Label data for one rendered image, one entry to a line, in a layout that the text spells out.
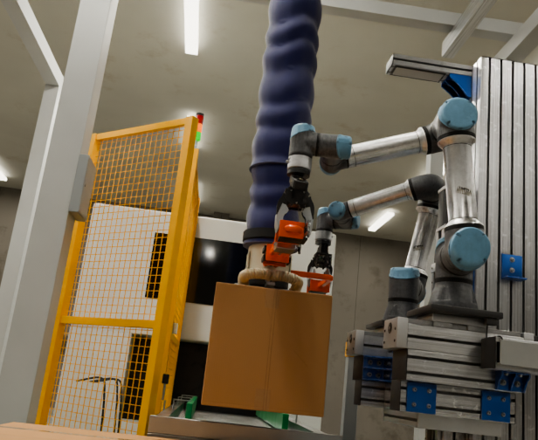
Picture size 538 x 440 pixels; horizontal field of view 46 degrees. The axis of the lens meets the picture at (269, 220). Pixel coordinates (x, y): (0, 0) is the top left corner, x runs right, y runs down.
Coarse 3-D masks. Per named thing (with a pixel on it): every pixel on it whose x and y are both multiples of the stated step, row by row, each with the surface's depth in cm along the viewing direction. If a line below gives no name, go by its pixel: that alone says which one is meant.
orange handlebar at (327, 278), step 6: (288, 228) 183; (294, 228) 182; (300, 228) 183; (270, 252) 216; (276, 252) 210; (300, 276) 250; (306, 276) 250; (312, 276) 250; (318, 276) 251; (324, 276) 251; (330, 276) 251; (324, 282) 259
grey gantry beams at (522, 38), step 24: (24, 0) 441; (240, 0) 419; (264, 0) 416; (336, 0) 416; (360, 0) 417; (24, 24) 456; (408, 24) 425; (432, 24) 422; (480, 24) 422; (504, 24) 424; (528, 24) 401; (48, 48) 507; (504, 48) 435; (528, 48) 415; (48, 72) 527
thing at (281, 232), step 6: (282, 222) 184; (288, 222) 184; (294, 222) 185; (282, 228) 184; (276, 234) 191; (282, 234) 183; (288, 234) 184; (294, 234) 184; (300, 234) 184; (276, 240) 190; (282, 240) 188; (288, 240) 188; (294, 240) 187; (300, 240) 186
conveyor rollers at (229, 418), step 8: (184, 416) 347; (192, 416) 349; (200, 416) 358; (208, 416) 374; (216, 416) 383; (224, 416) 393; (232, 416) 402; (240, 416) 411; (248, 416) 428; (256, 416) 438; (248, 424) 341; (256, 424) 350; (264, 424) 352
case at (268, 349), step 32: (224, 288) 211; (256, 288) 212; (224, 320) 208; (256, 320) 209; (288, 320) 210; (320, 320) 211; (224, 352) 205; (256, 352) 206; (288, 352) 208; (320, 352) 209; (224, 384) 203; (256, 384) 204; (288, 384) 205; (320, 384) 206; (320, 416) 203
